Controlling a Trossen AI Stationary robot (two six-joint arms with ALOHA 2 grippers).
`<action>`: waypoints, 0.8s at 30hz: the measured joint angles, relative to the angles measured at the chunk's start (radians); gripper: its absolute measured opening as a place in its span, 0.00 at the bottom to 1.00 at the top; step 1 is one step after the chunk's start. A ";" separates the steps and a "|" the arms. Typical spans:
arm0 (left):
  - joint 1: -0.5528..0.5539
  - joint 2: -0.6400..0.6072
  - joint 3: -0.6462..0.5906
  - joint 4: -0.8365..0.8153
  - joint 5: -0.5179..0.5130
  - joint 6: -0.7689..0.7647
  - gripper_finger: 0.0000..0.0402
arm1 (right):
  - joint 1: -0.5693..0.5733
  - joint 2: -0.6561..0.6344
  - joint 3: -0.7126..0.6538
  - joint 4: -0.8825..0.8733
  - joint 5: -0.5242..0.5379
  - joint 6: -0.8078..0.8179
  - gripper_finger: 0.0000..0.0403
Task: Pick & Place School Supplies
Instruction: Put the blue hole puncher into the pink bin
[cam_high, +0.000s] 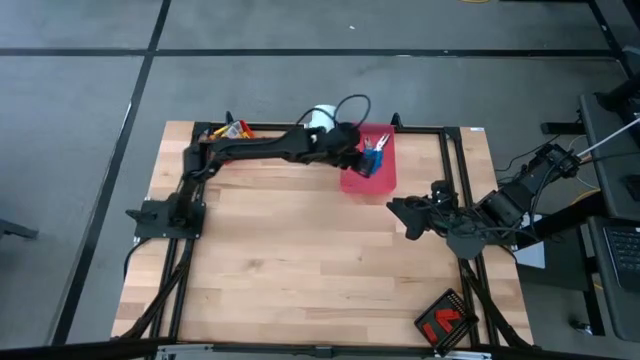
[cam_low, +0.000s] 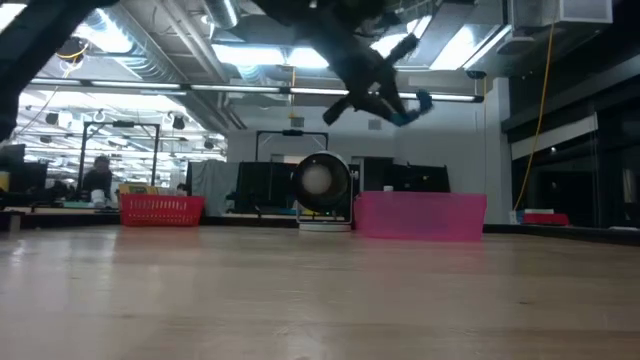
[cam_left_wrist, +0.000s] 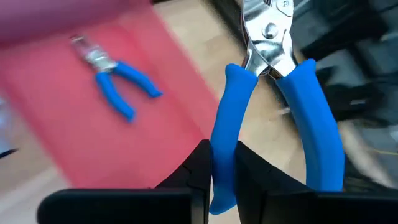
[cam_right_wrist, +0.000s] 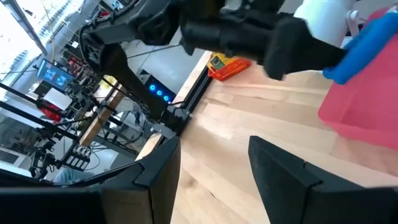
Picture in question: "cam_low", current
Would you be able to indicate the black metal table frame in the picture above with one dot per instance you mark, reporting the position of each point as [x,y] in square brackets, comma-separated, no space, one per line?
[575,235]

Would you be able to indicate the tall black rack frame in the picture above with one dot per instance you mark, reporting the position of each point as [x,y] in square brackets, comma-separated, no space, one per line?
[120,124]

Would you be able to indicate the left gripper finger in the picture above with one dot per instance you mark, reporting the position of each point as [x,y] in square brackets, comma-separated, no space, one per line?
[375,107]
[392,85]

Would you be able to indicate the red perforated plastic basket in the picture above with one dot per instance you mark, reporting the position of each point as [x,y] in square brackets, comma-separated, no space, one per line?
[160,210]

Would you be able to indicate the red box with white lid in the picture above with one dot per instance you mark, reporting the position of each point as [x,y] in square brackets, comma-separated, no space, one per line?
[545,219]

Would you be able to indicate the long ceiling light bar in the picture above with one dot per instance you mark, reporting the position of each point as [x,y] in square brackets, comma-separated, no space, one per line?
[235,89]

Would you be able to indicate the grey hanging cloth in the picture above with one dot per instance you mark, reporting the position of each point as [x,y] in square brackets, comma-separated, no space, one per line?
[215,187]

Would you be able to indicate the black partition panel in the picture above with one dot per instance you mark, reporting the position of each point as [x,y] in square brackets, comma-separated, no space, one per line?
[265,185]

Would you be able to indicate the person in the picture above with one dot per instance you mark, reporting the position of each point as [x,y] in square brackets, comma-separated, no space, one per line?
[97,182]
[182,190]

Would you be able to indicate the black frame stand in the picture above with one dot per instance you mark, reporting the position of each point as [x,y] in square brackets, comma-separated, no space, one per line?
[292,133]

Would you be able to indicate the pink translucent plastic bin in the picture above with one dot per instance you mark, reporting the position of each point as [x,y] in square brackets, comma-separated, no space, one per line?
[420,217]

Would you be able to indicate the white cylindrical lamp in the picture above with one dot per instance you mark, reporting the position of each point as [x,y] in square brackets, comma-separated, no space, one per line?
[320,180]

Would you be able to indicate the white ceiling vent duct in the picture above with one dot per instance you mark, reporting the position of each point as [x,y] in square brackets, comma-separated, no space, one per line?
[575,10]

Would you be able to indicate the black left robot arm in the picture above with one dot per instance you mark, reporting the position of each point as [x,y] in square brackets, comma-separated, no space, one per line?
[30,60]

